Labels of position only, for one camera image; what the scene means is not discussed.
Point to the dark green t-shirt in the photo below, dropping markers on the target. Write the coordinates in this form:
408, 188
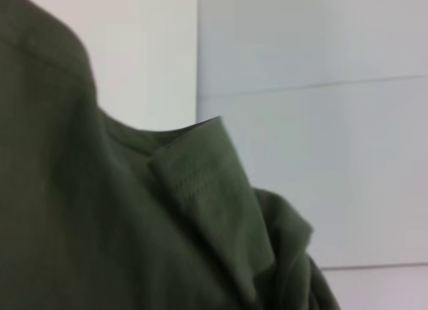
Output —
100, 206

